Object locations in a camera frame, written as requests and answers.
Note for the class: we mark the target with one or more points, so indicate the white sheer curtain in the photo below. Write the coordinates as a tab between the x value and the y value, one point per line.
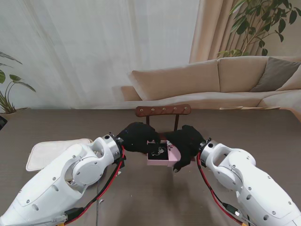
94	47

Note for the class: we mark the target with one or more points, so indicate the white zippered cosmetic bag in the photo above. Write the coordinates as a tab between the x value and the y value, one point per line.
44	153

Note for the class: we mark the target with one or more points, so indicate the beige sofa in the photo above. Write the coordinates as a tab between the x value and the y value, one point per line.
176	80

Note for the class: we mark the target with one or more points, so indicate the grey sofa cushion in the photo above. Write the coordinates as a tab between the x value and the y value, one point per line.
275	75

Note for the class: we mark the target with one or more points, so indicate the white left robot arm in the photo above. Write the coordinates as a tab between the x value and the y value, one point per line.
58	174

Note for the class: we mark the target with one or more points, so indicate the beige curtain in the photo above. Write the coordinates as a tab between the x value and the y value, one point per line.
211	28

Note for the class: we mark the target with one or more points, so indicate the black device at table edge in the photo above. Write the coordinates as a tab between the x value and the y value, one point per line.
2	123

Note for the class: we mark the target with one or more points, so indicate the broad-leaved green potted plant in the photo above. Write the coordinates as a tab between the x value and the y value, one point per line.
17	78

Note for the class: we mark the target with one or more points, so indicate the tall dark-leaved plant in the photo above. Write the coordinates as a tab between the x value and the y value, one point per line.
243	27

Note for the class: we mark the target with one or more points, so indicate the small white paper scrap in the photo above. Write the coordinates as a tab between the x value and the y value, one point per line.
101	201

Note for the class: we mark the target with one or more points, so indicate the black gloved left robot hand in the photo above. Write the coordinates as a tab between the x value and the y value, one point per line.
136	137

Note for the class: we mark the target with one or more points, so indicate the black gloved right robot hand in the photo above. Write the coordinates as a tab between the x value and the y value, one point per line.
188	143

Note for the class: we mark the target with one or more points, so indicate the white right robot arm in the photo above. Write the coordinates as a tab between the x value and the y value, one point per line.
247	179

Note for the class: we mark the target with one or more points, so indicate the pink floral jewelry box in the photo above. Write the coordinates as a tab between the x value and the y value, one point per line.
160	162

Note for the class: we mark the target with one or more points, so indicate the dark wooden jewelry stand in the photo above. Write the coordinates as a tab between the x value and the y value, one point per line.
162	110

